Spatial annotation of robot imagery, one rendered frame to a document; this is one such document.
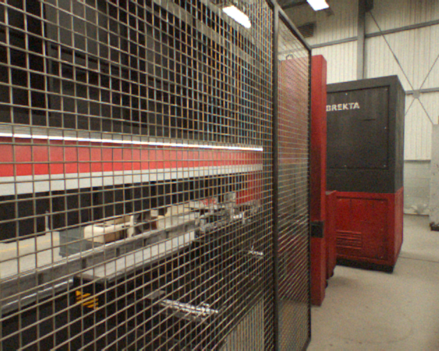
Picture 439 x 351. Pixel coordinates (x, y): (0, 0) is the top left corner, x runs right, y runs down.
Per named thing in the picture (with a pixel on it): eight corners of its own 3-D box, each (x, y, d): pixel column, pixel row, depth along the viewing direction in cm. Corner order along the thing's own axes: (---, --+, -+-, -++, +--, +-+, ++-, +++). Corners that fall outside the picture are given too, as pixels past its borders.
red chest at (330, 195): (293, 269, 420) (292, 189, 415) (336, 276, 397) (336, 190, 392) (280, 283, 376) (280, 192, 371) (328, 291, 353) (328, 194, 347)
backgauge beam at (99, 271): (278, 210, 321) (278, 199, 320) (293, 212, 314) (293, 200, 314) (72, 306, 117) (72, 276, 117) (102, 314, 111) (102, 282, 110)
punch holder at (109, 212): (109, 216, 169) (109, 183, 168) (122, 217, 165) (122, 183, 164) (85, 221, 155) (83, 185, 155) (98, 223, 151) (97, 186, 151)
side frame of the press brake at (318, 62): (246, 282, 379) (244, 72, 367) (325, 296, 339) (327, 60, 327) (237, 290, 357) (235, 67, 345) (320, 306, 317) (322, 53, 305)
